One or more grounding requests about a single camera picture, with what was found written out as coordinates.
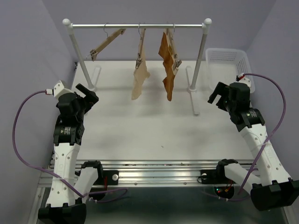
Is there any wooden clip hanger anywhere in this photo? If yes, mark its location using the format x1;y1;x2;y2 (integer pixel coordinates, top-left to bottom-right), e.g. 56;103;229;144
135;24;146;69
165;28;182;71

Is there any beige underwear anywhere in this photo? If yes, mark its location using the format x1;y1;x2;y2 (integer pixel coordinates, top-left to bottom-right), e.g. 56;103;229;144
131;41;150;100

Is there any brown underwear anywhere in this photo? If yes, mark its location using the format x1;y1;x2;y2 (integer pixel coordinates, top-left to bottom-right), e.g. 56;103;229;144
158;29;178;101

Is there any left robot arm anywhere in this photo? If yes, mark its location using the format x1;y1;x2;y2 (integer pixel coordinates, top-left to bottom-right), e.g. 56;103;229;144
38;81;104;224

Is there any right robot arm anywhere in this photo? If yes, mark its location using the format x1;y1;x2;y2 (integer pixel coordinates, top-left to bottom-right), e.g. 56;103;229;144
208;82;299;211

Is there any empty left wooden hanger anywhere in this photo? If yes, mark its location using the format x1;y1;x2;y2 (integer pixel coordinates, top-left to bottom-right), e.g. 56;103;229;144
86;22;126;61

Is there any white plastic basket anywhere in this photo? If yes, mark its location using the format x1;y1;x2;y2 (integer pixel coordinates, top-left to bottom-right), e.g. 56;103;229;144
206;48;251;91

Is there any white metal clothes rack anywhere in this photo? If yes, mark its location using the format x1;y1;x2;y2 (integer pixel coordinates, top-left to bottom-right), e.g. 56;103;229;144
63;18;212;116

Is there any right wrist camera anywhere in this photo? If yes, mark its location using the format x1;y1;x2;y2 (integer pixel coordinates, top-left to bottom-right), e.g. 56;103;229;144
236;73;251;88

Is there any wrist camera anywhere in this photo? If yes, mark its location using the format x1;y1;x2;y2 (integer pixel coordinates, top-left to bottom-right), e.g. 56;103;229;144
46;80;71;99
236;73;251;88

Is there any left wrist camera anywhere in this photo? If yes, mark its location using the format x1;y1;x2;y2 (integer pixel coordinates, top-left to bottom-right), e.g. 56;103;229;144
46;80;71;99

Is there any aluminium mounting rail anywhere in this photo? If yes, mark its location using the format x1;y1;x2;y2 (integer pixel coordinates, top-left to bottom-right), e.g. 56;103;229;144
38;160;260;189

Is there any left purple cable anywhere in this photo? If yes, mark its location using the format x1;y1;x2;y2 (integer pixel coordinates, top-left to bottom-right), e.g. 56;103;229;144
12;90;128;203

